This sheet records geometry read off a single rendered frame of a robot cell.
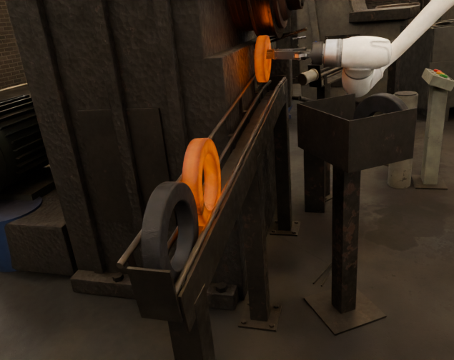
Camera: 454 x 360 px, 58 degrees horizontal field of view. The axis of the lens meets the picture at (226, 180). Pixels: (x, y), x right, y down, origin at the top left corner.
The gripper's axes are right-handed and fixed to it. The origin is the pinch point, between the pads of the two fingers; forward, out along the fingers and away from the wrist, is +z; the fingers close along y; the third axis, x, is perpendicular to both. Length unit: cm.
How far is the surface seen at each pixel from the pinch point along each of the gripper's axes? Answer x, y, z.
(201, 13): 14.2, -25.5, 13.1
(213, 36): 7.3, -16.8, 12.7
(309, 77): -17, 53, -12
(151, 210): -13, -94, 0
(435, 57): -28, 213, -96
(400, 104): -9, -33, -42
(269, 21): 10.4, 5.0, -1.1
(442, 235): -81, 28, -74
